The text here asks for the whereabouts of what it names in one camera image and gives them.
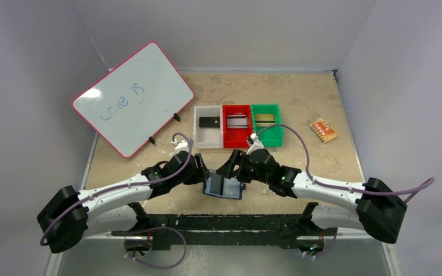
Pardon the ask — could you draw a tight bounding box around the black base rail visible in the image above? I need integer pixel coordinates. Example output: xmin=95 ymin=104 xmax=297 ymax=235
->
xmin=112 ymin=214 xmax=336 ymax=250

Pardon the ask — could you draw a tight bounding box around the gold credit card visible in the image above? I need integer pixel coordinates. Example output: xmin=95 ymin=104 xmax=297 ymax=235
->
xmin=254 ymin=113 xmax=275 ymax=128

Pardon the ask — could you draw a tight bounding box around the blue leather card holder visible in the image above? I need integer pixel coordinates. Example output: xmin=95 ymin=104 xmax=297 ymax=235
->
xmin=203 ymin=170 xmax=246 ymax=200

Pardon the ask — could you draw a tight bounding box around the green plastic bin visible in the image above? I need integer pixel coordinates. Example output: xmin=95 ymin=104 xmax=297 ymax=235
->
xmin=251 ymin=104 xmax=284 ymax=147

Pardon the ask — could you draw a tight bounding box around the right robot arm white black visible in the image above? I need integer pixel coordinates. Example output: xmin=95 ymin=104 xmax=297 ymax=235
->
xmin=216 ymin=149 xmax=407 ymax=244

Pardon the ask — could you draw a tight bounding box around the whiteboard with pink frame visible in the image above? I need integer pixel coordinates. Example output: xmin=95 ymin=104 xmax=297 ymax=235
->
xmin=72 ymin=41 xmax=194 ymax=158

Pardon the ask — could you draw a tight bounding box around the black credit card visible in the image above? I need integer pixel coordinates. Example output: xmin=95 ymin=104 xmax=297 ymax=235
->
xmin=198 ymin=116 xmax=221 ymax=128

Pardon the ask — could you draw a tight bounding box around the orange card with pattern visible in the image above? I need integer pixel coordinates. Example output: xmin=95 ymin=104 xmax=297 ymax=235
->
xmin=308 ymin=118 xmax=339 ymax=143

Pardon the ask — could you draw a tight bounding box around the red plastic bin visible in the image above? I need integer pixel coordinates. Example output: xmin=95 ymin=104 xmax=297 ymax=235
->
xmin=222 ymin=105 xmax=253 ymax=148

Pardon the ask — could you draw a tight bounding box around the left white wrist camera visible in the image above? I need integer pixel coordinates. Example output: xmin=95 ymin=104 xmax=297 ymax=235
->
xmin=172 ymin=138 xmax=193 ymax=154

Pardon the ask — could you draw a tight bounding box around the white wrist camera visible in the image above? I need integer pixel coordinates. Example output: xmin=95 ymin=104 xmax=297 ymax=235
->
xmin=172 ymin=138 xmax=193 ymax=154
xmin=246 ymin=133 xmax=265 ymax=155

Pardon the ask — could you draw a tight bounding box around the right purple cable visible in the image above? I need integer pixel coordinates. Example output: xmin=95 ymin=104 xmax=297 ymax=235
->
xmin=251 ymin=124 xmax=436 ymax=260

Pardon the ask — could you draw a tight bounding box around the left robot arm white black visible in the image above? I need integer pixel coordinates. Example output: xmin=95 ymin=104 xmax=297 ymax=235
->
xmin=37 ymin=151 xmax=211 ymax=254

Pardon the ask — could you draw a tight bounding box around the white plastic bin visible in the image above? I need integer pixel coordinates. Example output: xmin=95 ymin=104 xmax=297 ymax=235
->
xmin=193 ymin=105 xmax=223 ymax=149

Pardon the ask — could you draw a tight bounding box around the silver credit card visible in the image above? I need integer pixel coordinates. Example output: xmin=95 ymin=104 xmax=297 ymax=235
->
xmin=226 ymin=116 xmax=249 ymax=128

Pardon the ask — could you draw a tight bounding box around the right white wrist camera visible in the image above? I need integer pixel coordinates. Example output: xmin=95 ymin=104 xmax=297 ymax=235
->
xmin=246 ymin=133 xmax=265 ymax=155

